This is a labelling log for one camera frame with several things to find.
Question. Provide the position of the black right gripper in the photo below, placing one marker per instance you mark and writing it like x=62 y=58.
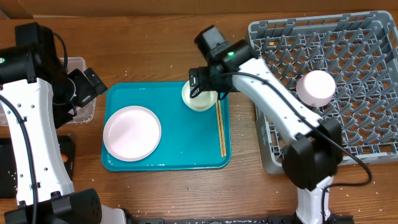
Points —
x=205 y=72

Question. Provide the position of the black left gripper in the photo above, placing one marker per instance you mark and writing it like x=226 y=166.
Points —
x=88 y=91

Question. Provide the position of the large pink plate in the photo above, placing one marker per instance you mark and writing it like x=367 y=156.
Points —
x=132 y=133

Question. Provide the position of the orange sausage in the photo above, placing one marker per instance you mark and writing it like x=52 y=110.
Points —
x=64 y=158

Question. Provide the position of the small pink bowl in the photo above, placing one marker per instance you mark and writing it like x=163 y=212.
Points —
x=316 y=88

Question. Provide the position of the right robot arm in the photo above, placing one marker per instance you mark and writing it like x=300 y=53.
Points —
x=312 y=145

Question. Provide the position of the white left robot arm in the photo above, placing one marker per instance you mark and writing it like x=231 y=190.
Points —
x=38 y=95

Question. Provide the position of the black waste tray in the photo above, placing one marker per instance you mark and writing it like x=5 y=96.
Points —
x=8 y=165

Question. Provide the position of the wooden chopstick left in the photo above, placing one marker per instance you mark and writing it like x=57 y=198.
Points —
x=219 y=127

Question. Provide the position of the wooden chopstick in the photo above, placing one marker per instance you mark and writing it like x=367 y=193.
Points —
x=222 y=129
x=219 y=127

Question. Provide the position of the wooden chopstick right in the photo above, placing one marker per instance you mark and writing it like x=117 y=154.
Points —
x=222 y=129

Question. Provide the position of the teal plastic tray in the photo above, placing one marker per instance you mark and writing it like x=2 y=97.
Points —
x=189 y=140

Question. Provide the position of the grey plastic dish rack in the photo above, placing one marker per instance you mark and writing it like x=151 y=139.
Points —
x=359 y=50

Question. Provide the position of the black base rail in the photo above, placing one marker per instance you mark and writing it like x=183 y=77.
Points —
x=269 y=220

